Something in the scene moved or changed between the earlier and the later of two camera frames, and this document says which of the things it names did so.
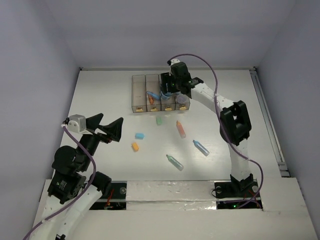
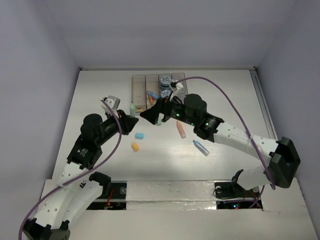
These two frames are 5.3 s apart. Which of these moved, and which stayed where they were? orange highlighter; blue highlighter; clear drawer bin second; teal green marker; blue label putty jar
Moved: teal green marker
Stayed: blue label putty jar; clear drawer bin second; blue highlighter; orange highlighter
